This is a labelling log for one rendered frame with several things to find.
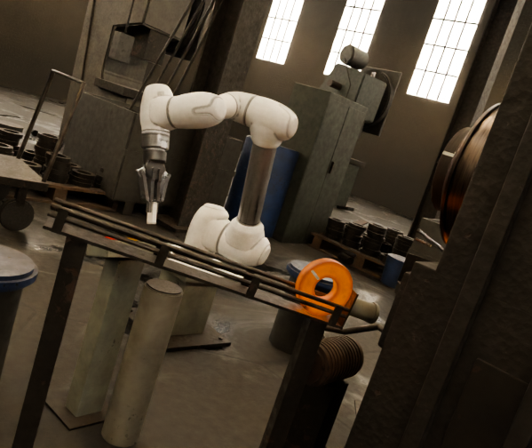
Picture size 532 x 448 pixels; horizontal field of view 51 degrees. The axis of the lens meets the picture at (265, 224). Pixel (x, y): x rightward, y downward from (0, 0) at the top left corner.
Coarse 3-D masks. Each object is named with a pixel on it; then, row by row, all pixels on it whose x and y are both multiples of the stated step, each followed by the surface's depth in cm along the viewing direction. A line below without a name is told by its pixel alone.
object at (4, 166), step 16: (48, 80) 371; (80, 80) 333; (80, 96) 331; (32, 128) 375; (64, 128) 332; (0, 160) 354; (16, 160) 369; (0, 176) 316; (16, 176) 327; (32, 176) 339; (48, 176) 336; (0, 192) 375; (16, 192) 329; (0, 208) 325; (16, 208) 329; (32, 208) 336; (16, 224) 332
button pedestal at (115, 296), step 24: (120, 264) 170; (120, 288) 173; (96, 312) 175; (120, 312) 177; (96, 336) 174; (120, 336) 180; (96, 360) 176; (72, 384) 181; (96, 384) 180; (72, 408) 180; (96, 408) 184
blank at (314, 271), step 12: (312, 264) 149; (324, 264) 148; (336, 264) 149; (300, 276) 149; (312, 276) 148; (324, 276) 149; (336, 276) 150; (348, 276) 151; (300, 288) 148; (312, 288) 149; (336, 288) 152; (348, 288) 152; (312, 300) 150; (336, 300) 152; (312, 312) 151; (324, 312) 152
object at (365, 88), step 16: (352, 48) 951; (336, 64) 968; (352, 64) 963; (336, 80) 963; (352, 80) 936; (368, 80) 926; (384, 80) 976; (352, 96) 931; (368, 96) 939; (384, 96) 972; (368, 112) 953; (384, 112) 971; (368, 128) 1009; (352, 160) 958; (352, 176) 976; (352, 208) 959
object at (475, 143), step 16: (496, 112) 161; (480, 128) 157; (464, 144) 156; (480, 144) 155; (464, 160) 156; (464, 176) 156; (448, 192) 159; (464, 192) 156; (448, 208) 161; (448, 224) 164
